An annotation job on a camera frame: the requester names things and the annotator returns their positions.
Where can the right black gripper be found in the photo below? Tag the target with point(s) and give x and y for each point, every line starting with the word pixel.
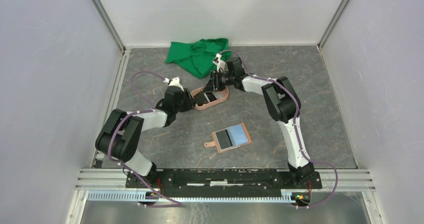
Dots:
pixel 217 85

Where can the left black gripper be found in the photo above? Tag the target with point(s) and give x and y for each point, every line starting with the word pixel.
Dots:
pixel 189 103

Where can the pink oval tray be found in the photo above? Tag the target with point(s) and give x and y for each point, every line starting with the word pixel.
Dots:
pixel 204 100

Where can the brown leather card holder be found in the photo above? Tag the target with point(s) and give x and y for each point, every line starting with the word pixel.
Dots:
pixel 238 134

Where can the black card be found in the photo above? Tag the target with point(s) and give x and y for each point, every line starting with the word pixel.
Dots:
pixel 210 98
pixel 223 139

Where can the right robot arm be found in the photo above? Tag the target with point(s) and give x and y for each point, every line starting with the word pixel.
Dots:
pixel 283 106

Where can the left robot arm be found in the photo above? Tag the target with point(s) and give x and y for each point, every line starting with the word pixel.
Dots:
pixel 120 135

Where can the green cloth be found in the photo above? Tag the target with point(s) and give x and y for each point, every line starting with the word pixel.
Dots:
pixel 196 58

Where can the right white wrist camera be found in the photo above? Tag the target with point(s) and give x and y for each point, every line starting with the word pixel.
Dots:
pixel 220 64

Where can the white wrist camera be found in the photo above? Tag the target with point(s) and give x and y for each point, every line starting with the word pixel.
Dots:
pixel 220 64
pixel 175 81

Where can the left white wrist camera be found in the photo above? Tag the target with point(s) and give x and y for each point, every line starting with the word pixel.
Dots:
pixel 175 81

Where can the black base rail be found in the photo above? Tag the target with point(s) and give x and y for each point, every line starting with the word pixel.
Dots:
pixel 230 182

